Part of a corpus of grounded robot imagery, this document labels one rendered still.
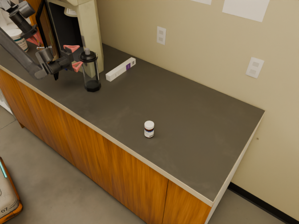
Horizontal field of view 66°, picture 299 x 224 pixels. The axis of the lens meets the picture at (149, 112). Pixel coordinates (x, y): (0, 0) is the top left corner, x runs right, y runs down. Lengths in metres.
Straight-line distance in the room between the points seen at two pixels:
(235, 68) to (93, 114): 0.87
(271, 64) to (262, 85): 0.13
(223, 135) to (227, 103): 0.27
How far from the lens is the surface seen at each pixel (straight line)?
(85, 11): 1.45
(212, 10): 1.41
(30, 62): 1.27
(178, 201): 1.28
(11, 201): 2.02
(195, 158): 1.14
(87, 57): 1.37
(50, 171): 2.34
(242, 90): 1.52
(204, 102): 1.44
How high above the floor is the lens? 1.85
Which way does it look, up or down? 43 degrees down
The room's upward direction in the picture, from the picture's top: 1 degrees clockwise
